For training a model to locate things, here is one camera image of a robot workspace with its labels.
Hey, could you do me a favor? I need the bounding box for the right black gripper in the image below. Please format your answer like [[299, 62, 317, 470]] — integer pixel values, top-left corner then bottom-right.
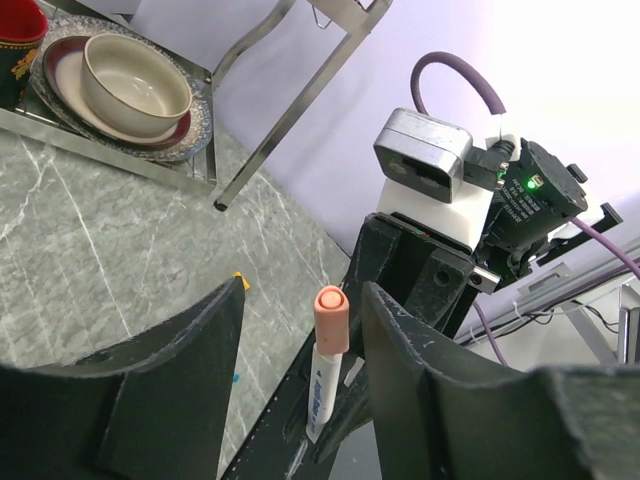
[[349, 139, 623, 340]]

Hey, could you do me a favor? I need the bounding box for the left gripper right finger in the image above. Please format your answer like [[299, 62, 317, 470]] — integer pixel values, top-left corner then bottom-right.
[[362, 282, 639, 479]]

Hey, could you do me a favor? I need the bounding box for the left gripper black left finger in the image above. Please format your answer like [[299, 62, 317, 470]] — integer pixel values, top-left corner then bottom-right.
[[1, 278, 245, 479]]

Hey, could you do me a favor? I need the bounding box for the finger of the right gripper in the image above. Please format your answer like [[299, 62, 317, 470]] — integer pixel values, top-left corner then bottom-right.
[[222, 319, 371, 479]]

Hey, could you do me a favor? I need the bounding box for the white orange-tipped marker pen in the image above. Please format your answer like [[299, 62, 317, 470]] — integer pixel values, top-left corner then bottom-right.
[[306, 344, 343, 444]]

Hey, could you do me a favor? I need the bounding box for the orange pen cap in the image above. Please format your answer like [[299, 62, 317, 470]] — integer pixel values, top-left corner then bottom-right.
[[313, 285, 350, 356]]

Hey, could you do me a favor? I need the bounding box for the yellow pen cap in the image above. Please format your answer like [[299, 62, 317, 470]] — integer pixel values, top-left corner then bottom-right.
[[233, 271, 251, 291]]

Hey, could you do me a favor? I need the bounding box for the steel dish rack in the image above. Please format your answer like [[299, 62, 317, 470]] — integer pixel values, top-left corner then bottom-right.
[[1, 1, 391, 210]]

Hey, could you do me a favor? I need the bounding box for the beige bowl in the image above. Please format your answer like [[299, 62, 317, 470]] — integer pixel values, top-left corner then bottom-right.
[[80, 33, 193, 138]]

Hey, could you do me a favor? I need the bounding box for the dark red plate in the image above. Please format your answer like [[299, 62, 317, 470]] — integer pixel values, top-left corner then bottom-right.
[[43, 33, 194, 149]]

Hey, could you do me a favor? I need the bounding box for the red black mug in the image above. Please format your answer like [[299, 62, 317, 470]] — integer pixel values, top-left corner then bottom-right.
[[0, 0, 48, 109]]

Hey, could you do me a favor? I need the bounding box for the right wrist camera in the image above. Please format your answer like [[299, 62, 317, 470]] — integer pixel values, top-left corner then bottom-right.
[[372, 108, 494, 251]]

